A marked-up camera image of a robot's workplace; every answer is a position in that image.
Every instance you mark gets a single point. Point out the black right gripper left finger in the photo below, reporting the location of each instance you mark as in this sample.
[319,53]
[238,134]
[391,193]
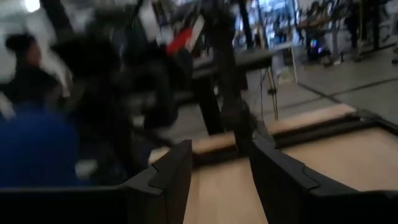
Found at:
[93,205]

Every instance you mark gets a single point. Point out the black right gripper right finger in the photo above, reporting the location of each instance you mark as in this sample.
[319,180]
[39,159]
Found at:
[311,208]

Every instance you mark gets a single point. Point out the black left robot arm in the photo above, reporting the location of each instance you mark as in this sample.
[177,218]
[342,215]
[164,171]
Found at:
[102,93]

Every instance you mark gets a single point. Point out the person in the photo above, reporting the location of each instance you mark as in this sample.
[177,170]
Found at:
[34,146]

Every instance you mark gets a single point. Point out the black desk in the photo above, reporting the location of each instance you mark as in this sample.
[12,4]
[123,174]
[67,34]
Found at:
[248,59]

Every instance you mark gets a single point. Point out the cluttered workbench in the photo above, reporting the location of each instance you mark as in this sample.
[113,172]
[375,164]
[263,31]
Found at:
[314,23]

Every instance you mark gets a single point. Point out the black aluminium table frame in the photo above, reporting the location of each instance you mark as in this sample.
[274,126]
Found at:
[323,132]

